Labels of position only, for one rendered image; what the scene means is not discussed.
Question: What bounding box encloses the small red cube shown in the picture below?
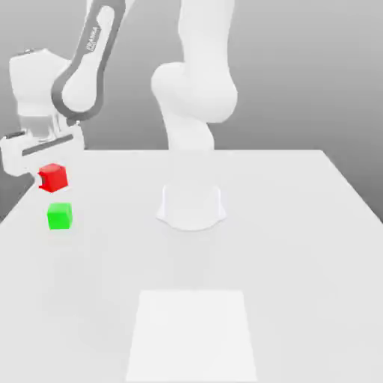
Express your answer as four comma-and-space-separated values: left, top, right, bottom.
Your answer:
37, 163, 69, 194

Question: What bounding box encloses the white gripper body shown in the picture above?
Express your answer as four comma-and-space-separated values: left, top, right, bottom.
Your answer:
0, 125, 85, 178

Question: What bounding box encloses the small green cube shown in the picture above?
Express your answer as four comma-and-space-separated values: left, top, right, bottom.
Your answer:
46, 202, 73, 231

